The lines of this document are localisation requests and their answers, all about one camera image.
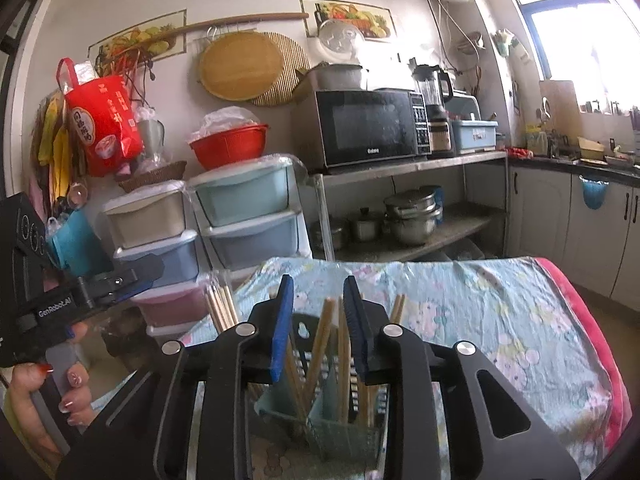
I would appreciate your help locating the beige plastic storage drawer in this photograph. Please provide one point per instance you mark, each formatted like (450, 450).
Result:
(145, 220)

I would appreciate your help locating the person's left hand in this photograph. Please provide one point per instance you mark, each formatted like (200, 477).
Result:
(25, 410)

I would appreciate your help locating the metal shelf rack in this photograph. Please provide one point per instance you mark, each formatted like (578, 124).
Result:
(380, 166)

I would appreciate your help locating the clear plastic bag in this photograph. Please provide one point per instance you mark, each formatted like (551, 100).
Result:
(225, 120)

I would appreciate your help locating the black blender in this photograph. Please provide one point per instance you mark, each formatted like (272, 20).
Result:
(432, 90)

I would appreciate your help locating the teal plastic storage drawer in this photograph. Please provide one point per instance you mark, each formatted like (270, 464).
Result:
(240, 195)

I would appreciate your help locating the white kitchen cabinets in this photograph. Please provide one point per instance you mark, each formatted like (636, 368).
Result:
(540, 215)

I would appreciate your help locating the metal cup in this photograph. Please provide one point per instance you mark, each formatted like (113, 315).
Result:
(150, 137)

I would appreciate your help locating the wicker basket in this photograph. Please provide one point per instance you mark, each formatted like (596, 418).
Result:
(150, 177)

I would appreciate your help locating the wrapped wooden chopstick pair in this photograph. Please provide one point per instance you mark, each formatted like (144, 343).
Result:
(397, 310)

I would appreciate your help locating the ribbed bamboo mat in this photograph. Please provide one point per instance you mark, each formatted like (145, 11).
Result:
(296, 60)

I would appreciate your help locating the blue hanging bin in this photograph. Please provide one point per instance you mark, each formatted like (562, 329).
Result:
(594, 195)

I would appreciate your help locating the pile of wooden chopsticks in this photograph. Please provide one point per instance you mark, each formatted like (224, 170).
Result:
(324, 330)

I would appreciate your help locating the wooden pole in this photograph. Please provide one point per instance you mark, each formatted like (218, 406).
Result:
(240, 21)

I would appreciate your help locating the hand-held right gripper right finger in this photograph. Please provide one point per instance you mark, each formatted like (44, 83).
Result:
(356, 330)

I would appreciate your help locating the red shopping bag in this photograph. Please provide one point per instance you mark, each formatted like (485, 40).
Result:
(105, 125)

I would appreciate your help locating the round bamboo board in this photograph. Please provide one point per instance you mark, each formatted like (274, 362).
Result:
(240, 65)

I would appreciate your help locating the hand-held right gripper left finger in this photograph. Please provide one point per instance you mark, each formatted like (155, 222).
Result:
(281, 330)

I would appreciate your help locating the red pink blanket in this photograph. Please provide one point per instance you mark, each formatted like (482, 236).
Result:
(600, 350)

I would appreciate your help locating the black microwave oven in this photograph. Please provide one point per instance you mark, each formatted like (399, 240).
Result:
(365, 125)

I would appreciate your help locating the grey cooking pot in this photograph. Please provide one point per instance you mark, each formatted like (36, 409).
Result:
(337, 77)

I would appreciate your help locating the yellow box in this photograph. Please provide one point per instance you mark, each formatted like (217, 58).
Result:
(591, 147)

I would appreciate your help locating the blue plastic storage drawer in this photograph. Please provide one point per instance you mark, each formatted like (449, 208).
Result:
(172, 260)

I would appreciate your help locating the pale cutting board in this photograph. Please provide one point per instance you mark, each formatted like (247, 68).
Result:
(560, 105)

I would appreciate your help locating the person's left forearm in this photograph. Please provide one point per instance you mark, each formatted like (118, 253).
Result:
(20, 445)

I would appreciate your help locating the steel pot with lid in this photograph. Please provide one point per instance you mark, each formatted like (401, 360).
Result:
(410, 200)

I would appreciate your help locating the fruit wall poster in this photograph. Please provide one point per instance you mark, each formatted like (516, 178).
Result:
(135, 40)
(360, 15)

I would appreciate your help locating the yellow hanging cloths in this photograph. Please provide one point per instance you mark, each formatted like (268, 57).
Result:
(57, 150)

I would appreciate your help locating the light blue dish box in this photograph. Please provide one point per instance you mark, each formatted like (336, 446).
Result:
(475, 137)

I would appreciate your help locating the window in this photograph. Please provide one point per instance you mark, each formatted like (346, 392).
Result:
(585, 35)

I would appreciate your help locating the pink plastic storage drawer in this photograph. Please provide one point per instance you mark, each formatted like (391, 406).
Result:
(170, 305)

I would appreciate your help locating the clear glass lid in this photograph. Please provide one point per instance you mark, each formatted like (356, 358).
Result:
(340, 40)

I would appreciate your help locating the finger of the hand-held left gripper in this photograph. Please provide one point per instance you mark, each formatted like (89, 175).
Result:
(120, 277)

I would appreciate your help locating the grey-blue plastic storage drawer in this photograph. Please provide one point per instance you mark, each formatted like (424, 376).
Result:
(255, 242)

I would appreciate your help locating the cartoon printed blanket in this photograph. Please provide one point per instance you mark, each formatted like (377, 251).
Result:
(475, 310)

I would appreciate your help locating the green plastic utensil holder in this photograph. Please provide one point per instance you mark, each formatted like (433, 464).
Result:
(330, 432)

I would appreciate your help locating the red plastic basin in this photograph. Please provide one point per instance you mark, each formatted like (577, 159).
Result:
(227, 150)

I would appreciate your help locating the blue bag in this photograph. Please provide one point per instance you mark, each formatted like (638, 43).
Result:
(75, 245)

